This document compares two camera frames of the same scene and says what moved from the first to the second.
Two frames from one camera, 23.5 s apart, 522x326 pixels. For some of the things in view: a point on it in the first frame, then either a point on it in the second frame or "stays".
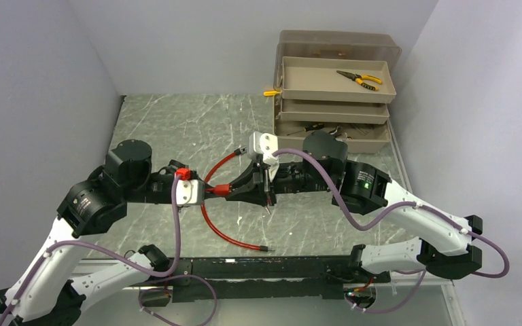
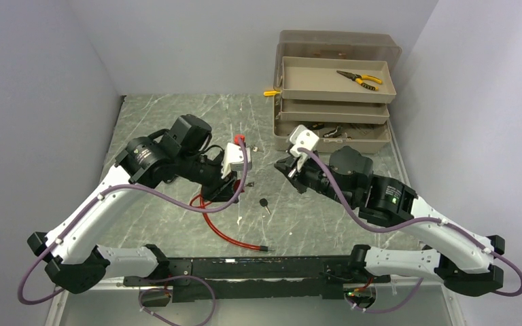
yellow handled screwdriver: [271, 93] stays
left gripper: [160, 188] -> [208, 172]
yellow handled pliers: [358, 79] stays
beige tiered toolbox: [339, 81] stays
